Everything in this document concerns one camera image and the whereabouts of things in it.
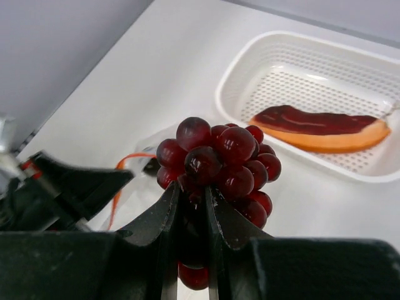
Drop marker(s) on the fake purple grapes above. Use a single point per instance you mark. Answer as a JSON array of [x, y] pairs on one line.
[[228, 157]]

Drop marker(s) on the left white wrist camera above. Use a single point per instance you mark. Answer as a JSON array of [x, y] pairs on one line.
[[8, 129]]

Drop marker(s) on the clear zip top bag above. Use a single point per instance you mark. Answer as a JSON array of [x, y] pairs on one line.
[[143, 190]]

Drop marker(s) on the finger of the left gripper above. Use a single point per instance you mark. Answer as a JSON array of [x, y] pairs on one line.
[[62, 197]]

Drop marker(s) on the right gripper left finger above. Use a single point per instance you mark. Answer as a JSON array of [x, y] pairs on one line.
[[135, 262]]

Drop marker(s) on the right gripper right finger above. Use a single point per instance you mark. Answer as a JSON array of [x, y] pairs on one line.
[[247, 263]]

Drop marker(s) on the fake orange food piece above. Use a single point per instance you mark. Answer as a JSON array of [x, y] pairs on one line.
[[322, 132]]

